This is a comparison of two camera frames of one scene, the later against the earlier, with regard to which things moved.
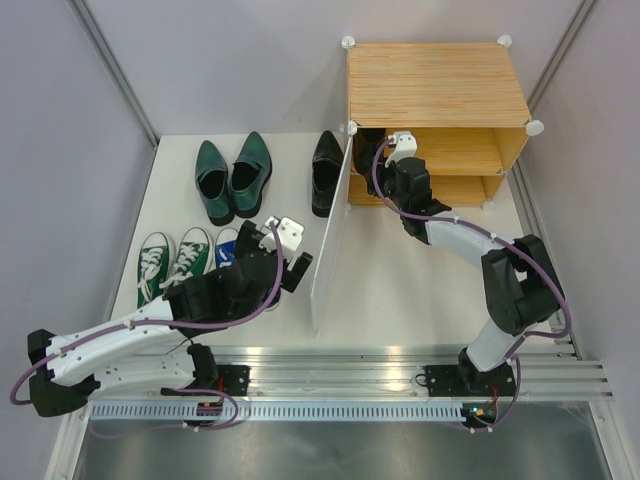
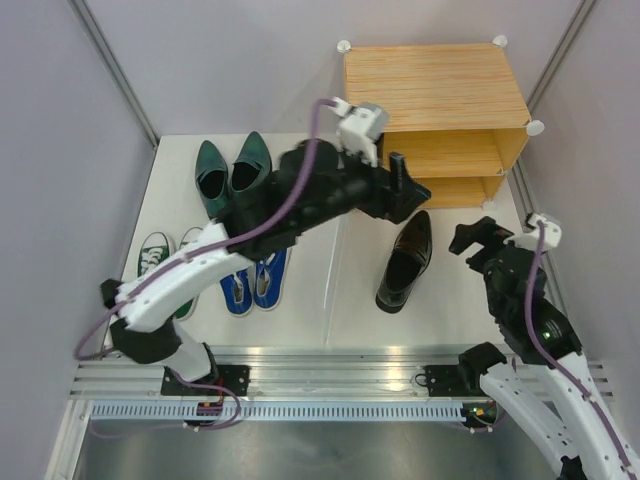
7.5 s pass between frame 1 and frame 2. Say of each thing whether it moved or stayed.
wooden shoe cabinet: stayed
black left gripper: moved
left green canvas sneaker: stayed
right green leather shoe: stayed
